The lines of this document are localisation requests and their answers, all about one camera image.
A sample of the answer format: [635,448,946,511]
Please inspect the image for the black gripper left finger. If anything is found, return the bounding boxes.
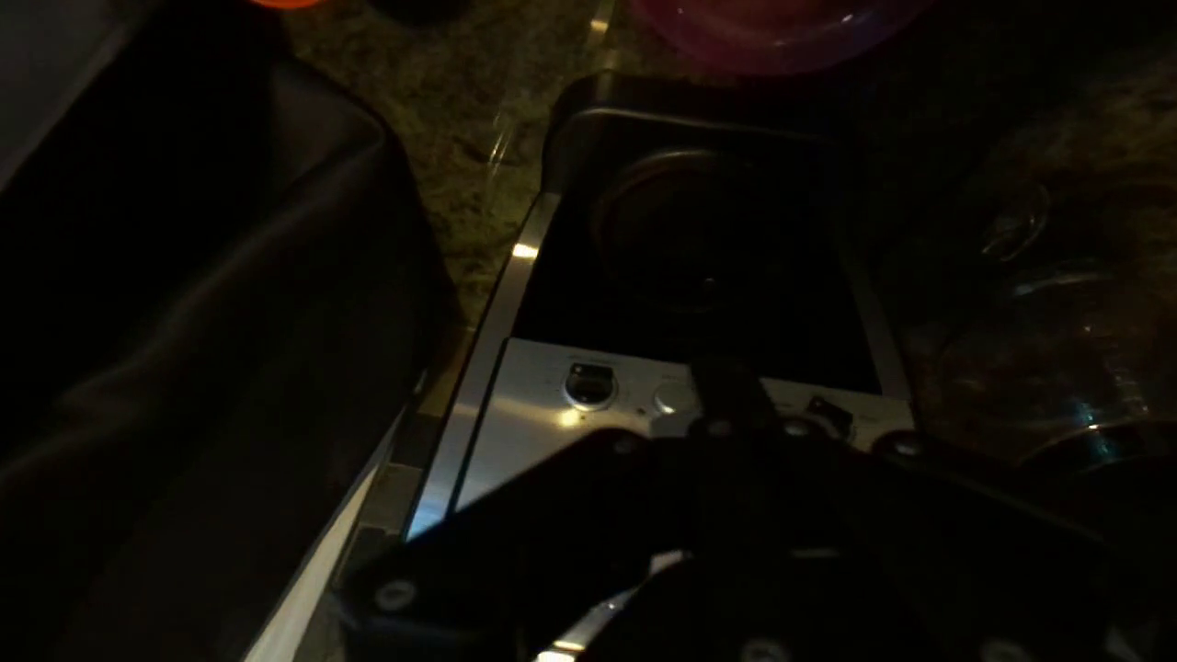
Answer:
[339,353,747,662]

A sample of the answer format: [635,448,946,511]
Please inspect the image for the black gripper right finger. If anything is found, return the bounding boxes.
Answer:
[740,353,1177,662]

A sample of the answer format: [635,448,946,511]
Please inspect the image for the silver drip coffee maker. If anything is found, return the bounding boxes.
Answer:
[401,69,919,544]

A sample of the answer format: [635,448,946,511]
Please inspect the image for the glass coffee carafe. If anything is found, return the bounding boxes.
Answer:
[901,142,1177,475]

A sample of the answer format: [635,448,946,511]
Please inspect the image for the dark blue curtain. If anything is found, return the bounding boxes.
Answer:
[0,0,468,662]

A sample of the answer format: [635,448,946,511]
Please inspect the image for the purple plastic bowl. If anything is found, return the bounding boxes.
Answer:
[624,0,943,82]

